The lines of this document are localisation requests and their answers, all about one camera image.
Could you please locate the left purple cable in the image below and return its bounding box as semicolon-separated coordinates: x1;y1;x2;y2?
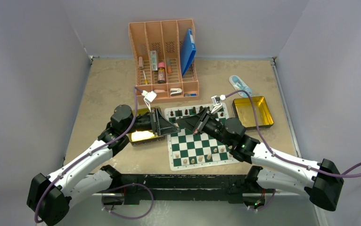
34;87;144;224

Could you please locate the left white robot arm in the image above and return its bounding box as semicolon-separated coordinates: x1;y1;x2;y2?
26;105;180;226

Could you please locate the purple cable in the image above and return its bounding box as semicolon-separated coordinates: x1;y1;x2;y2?
34;87;144;224
224;90;361;178

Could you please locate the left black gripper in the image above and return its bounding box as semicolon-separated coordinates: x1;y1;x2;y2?
123;107;180;136

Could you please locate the white green box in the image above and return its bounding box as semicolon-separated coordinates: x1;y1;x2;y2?
150;50;158;72

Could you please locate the left gold tin tray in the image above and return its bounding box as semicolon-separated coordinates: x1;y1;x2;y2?
128;108;166;146

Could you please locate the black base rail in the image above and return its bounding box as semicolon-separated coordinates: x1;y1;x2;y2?
106;174;273;205

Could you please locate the brown bottle pink cap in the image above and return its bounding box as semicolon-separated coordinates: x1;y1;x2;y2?
157;62;166;84

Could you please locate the blue folder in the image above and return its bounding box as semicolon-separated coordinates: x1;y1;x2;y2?
180;28;197;77

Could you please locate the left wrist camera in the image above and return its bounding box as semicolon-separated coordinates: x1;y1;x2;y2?
141;90;157;112

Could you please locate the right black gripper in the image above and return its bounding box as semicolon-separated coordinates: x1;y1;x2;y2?
176;108;232;147

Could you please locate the right gold tin tray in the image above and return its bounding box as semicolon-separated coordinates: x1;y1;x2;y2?
232;96;274;130

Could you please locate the gold tin tray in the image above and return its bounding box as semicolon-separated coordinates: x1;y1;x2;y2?
232;96;274;130
128;108;166;146

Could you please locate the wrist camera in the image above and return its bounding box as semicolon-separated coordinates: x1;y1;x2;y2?
211;95;226;114
141;90;157;112

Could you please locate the blue white packaged item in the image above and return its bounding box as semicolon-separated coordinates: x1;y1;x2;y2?
229;75;253;97

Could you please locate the white stapler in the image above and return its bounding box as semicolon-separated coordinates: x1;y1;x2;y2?
169;88;183;97

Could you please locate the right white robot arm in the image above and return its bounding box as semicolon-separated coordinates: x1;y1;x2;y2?
176;108;344;211

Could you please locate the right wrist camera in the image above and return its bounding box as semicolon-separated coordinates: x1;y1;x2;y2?
211;95;226;114

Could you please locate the green white chess board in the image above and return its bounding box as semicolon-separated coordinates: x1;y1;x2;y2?
164;104;239;171

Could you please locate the pink desk organizer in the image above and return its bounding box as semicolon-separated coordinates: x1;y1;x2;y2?
128;19;200;104

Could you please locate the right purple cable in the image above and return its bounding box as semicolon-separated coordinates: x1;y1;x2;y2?
224;90;361;178

